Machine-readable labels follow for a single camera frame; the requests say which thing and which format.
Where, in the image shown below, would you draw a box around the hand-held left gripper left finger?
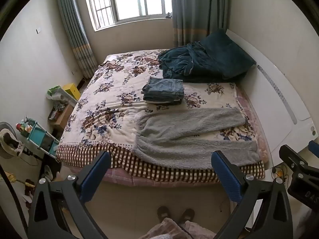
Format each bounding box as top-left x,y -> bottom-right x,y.
27,151 -> 111,239

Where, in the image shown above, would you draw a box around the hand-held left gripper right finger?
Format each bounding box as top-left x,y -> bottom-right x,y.
211,151 -> 293,239

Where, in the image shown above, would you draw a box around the grey fleece pants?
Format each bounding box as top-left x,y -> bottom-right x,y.
132,107 -> 260,169

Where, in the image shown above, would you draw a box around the light slippers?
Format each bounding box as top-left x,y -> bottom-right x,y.
40,165 -> 55,182

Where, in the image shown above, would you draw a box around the person's dark shoe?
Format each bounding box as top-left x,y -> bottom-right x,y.
157,206 -> 170,223
180,208 -> 195,223

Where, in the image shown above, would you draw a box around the white headboard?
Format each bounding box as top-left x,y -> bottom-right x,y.
225,28 -> 319,155

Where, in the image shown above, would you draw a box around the dark red slippers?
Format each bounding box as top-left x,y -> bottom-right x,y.
23,179 -> 36,203

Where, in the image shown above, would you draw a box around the teal storage rack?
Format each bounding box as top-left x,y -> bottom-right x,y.
19,119 -> 61,156

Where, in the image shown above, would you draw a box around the cardboard box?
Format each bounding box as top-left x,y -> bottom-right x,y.
47,104 -> 74,130

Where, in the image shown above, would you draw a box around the person's pink plaid trousers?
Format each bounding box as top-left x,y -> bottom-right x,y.
138,217 -> 218,239

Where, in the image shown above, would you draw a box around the floral blanket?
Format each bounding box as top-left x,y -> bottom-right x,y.
55,49 -> 265,183

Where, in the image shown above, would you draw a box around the yellow box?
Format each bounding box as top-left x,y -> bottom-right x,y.
62,83 -> 82,100

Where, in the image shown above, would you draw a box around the standing fan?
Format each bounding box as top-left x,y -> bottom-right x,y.
0,121 -> 26,159

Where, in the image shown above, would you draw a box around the folded blue jeans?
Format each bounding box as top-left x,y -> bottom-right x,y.
142,76 -> 185,104

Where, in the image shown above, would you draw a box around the dark teal pillow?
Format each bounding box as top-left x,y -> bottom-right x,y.
199,28 -> 257,80

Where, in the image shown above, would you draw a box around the dark teal blanket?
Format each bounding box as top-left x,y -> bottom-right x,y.
158,41 -> 226,83

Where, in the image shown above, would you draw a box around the grey-blue curtain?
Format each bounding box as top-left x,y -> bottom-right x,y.
170,0 -> 231,48
55,0 -> 98,79

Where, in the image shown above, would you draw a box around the window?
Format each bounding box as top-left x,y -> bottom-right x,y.
83,0 -> 174,32

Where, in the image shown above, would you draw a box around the wooden handled brush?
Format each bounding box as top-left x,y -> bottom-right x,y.
4,171 -> 36,188

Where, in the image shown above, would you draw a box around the black cable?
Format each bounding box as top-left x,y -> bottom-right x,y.
0,165 -> 28,239

